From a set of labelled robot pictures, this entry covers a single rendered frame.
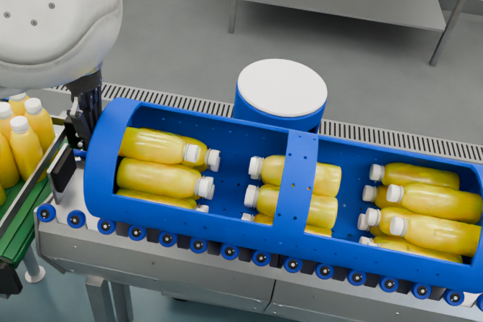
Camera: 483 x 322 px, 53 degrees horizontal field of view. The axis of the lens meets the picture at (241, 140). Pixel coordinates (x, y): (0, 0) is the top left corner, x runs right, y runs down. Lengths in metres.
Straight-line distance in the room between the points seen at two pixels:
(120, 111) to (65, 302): 1.29
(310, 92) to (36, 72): 1.25
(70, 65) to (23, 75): 0.03
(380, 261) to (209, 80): 2.30
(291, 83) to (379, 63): 2.19
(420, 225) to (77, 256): 0.82
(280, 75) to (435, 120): 1.92
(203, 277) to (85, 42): 0.99
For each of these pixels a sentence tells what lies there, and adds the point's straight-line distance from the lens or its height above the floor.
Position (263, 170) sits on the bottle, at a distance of 1.05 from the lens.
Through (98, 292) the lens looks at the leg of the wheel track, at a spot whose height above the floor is 0.59.
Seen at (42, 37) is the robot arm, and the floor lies 1.79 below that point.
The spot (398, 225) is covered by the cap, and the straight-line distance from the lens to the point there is 1.09.
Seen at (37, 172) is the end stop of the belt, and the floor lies 0.97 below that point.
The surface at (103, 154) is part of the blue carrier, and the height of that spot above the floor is 1.20.
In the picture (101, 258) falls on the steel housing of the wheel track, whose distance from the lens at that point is 1.28.
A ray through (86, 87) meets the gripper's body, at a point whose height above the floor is 1.34.
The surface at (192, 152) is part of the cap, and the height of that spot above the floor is 1.17.
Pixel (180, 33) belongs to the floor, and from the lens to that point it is 3.61.
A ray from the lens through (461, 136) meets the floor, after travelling 3.28.
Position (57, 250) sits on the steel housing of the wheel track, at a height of 0.86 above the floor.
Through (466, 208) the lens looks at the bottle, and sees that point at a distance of 1.17.
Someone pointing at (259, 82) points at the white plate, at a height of 1.04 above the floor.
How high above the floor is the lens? 1.94
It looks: 44 degrees down
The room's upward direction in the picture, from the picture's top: 8 degrees clockwise
